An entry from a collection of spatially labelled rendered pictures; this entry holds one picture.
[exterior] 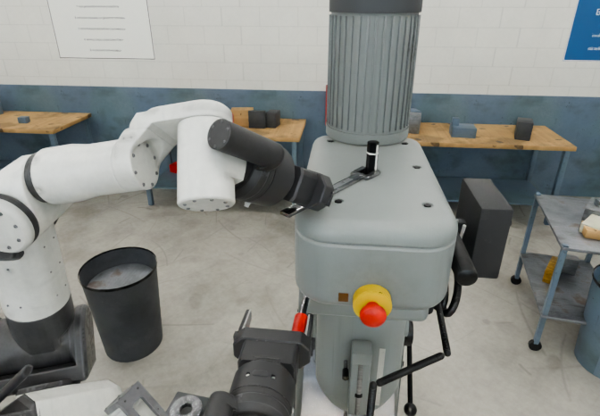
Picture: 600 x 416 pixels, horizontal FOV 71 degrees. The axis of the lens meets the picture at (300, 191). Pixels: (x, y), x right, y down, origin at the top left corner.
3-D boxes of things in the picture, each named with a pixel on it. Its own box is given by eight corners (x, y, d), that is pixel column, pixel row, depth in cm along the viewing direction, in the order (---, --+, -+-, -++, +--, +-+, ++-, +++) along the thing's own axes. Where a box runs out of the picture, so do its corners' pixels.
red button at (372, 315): (386, 331, 63) (387, 311, 62) (359, 329, 64) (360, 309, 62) (384, 317, 66) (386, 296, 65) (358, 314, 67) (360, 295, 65)
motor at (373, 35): (412, 148, 94) (431, -11, 81) (323, 145, 96) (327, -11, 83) (403, 123, 112) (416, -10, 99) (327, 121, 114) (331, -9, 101)
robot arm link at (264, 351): (313, 323, 64) (306, 388, 54) (312, 369, 68) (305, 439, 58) (233, 316, 66) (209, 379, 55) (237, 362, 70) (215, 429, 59)
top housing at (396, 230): (453, 319, 67) (470, 232, 61) (290, 307, 70) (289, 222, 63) (412, 195, 110) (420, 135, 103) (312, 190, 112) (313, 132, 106)
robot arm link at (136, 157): (242, 184, 52) (141, 197, 54) (239, 117, 54) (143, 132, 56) (222, 168, 45) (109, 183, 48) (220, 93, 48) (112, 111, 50)
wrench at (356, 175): (293, 220, 64) (293, 215, 63) (275, 212, 66) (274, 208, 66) (379, 174, 80) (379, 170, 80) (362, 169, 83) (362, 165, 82)
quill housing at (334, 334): (401, 422, 97) (417, 312, 83) (311, 414, 99) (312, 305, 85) (393, 358, 114) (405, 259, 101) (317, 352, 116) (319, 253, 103)
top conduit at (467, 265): (476, 287, 68) (480, 270, 66) (449, 286, 68) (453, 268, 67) (429, 178, 108) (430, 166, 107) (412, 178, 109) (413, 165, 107)
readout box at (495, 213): (503, 280, 112) (520, 210, 103) (467, 278, 113) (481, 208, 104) (481, 240, 130) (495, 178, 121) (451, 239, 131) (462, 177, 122)
